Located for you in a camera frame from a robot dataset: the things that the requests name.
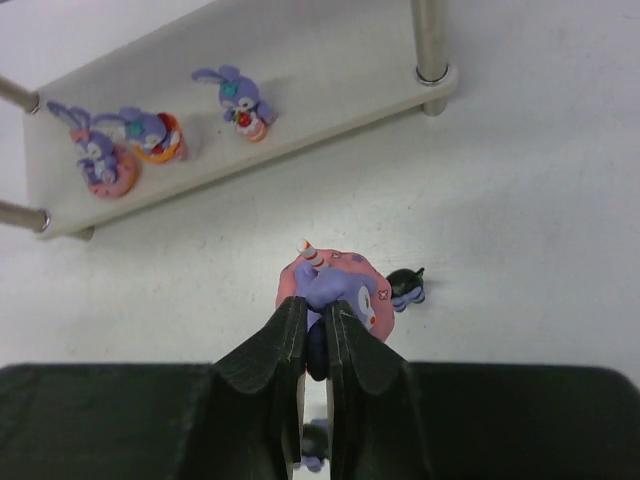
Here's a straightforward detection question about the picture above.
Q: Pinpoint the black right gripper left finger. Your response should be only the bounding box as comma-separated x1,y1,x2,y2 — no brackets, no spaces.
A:
1,299,306,479

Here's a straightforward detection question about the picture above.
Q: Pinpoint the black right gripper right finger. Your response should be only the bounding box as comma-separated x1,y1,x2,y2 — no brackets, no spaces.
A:
326,304,639,479

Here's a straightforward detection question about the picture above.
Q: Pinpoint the black-hat striped bunny toy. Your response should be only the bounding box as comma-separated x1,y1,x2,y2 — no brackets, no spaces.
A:
386,267,426,313
300,419,330,473

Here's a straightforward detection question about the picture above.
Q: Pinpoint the sitting bunny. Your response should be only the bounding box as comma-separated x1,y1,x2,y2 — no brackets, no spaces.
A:
47,101,138,199

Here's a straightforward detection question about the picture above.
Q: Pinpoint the bunny holding strawberry cake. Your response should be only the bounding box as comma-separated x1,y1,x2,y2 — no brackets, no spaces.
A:
191,65,278,142

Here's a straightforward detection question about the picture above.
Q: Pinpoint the white two-tier shelf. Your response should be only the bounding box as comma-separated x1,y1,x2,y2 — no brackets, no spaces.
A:
1,1,458,238

